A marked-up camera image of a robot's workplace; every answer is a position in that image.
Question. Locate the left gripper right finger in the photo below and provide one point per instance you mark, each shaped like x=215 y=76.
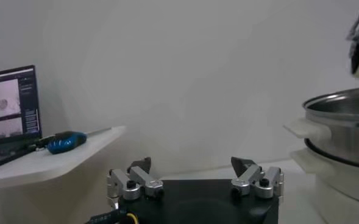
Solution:
x=252 y=178

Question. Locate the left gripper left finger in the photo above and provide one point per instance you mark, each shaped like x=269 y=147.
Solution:
x=136 y=179

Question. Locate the stainless steel steamer basket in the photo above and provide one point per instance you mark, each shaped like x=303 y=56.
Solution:
x=343 y=137

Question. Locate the blue computer mouse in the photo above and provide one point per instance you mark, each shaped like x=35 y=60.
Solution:
x=66 y=142

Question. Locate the cream electric pot base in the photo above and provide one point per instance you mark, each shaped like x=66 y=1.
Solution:
x=334 y=188

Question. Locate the white side table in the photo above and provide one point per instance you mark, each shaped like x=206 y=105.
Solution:
x=45 y=164

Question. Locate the black laptop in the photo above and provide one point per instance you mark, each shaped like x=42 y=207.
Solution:
x=11 y=106

